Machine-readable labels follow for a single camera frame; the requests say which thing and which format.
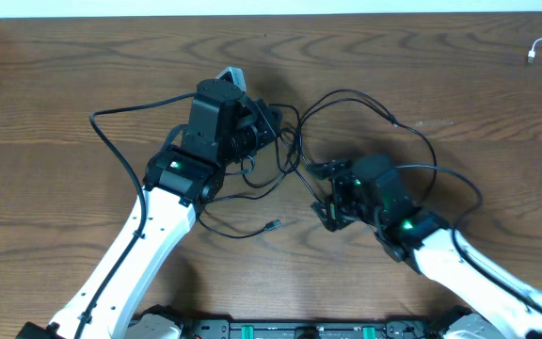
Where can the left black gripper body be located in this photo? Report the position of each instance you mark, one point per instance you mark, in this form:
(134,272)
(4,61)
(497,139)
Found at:
(265,119)

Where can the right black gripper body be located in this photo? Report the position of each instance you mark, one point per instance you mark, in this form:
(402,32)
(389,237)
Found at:
(337,192)

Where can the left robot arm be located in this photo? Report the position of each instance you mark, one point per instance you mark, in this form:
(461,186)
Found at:
(225,126)

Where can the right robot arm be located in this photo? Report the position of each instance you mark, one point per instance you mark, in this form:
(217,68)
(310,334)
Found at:
(371,190)

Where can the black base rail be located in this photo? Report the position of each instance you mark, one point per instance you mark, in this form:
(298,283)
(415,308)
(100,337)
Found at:
(327,329)

